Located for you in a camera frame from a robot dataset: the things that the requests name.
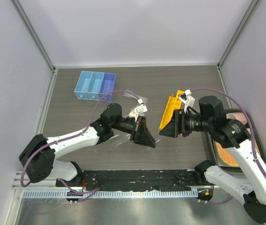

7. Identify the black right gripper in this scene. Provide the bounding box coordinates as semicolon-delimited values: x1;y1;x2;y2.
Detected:
160;109;213;138

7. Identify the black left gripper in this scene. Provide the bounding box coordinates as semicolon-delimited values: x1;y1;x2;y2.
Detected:
111;116;156;147

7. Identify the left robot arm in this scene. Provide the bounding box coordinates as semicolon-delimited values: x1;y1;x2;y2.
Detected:
19;103;156;187

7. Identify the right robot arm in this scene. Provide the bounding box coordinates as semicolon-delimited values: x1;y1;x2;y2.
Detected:
159;93;266;224

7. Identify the yellow test tube rack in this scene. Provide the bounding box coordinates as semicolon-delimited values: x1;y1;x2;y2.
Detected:
159;90;184;130

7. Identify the plastic bag with gloves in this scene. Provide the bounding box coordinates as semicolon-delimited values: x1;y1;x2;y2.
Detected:
124;106;138;121

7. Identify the clear plastic pipettes bundle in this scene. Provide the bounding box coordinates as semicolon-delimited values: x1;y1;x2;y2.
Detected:
123;89;149;104

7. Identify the dark grey tray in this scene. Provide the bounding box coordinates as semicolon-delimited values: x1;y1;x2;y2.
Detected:
205;113;266;173

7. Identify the pink paper cup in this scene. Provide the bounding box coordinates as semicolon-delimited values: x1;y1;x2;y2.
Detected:
226;112;246;121

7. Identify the blue three-compartment organizer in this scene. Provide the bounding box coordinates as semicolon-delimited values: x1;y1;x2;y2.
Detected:
74;71;116;101

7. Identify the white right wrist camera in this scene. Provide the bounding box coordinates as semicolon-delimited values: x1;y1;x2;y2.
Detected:
179;90;195;113

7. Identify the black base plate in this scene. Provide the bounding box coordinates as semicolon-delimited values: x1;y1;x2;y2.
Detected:
65;169;213;192

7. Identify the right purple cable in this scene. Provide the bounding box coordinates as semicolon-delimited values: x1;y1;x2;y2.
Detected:
190;88;266;204

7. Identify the white slotted cable duct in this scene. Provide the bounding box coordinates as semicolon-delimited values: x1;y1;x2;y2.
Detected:
23;188;198;199

